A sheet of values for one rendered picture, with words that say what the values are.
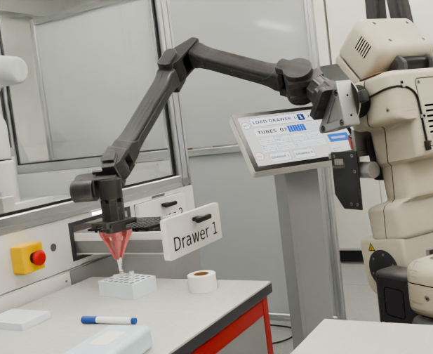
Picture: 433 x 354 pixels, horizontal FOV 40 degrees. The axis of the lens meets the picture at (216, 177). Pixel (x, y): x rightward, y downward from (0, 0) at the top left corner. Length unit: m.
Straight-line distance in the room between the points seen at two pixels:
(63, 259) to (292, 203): 1.16
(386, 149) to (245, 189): 1.93
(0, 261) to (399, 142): 1.05
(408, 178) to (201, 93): 2.14
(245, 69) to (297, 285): 1.25
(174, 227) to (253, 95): 1.90
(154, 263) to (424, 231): 0.93
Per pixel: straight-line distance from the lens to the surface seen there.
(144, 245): 1.62
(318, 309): 2.70
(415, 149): 1.54
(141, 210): 2.00
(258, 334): 1.46
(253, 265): 3.53
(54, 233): 1.72
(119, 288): 1.51
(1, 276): 1.60
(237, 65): 1.66
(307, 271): 2.64
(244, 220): 3.49
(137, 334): 1.10
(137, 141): 1.57
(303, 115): 2.65
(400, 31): 1.67
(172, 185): 2.19
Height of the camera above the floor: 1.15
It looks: 5 degrees down
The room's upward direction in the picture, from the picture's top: 7 degrees counter-clockwise
